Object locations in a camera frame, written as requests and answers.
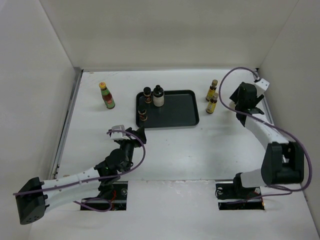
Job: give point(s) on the white powder shaker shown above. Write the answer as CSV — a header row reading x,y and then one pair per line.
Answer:
x,y
232,105
158,96

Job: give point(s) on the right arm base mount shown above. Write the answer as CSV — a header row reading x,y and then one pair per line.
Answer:
x,y
230,199

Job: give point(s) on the yellow label bottle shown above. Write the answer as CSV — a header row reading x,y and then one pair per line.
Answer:
x,y
212,103
211,90

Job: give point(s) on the small spice jar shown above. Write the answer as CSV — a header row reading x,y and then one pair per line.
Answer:
x,y
142,112
147,95

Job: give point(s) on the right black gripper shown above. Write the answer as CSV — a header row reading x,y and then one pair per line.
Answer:
x,y
234,96

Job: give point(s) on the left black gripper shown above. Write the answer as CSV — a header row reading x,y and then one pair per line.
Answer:
x,y
137,142

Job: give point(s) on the rear yellow label bottle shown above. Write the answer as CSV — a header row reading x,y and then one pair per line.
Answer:
x,y
211,90

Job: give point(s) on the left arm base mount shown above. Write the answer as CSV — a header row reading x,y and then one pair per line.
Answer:
x,y
116,199

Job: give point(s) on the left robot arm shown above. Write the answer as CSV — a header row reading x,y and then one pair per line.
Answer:
x,y
38,197

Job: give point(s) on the black plastic tray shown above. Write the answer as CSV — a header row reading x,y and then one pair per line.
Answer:
x,y
179,110

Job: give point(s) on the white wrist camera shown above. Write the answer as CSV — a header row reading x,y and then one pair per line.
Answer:
x,y
116,133
261,86

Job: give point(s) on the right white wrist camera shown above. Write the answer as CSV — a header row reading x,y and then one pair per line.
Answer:
x,y
261,86

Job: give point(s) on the front yellow label bottle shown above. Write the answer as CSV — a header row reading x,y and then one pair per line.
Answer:
x,y
212,103

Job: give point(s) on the red chili sauce bottle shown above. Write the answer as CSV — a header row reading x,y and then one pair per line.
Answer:
x,y
106,96

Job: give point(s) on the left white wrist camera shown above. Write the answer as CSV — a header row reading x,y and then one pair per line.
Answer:
x,y
116,133

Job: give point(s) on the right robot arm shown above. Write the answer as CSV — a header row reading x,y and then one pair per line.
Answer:
x,y
283,161

